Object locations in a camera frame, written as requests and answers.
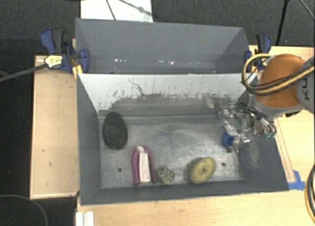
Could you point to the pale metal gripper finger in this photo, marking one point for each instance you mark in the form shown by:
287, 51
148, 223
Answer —
227, 124
240, 141

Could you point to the small blue object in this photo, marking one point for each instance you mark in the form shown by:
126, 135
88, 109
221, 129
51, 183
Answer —
227, 139

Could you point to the yellow-green round sponge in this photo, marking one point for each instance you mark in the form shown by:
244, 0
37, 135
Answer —
201, 170

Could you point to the grey metal bin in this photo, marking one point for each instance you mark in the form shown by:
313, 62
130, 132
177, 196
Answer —
169, 131

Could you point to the grey-green rock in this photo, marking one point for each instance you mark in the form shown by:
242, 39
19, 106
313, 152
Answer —
166, 174

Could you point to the black oval sponge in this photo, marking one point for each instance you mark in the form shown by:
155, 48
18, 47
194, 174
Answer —
114, 130

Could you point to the pale wood board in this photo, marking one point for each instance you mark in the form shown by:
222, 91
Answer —
55, 134

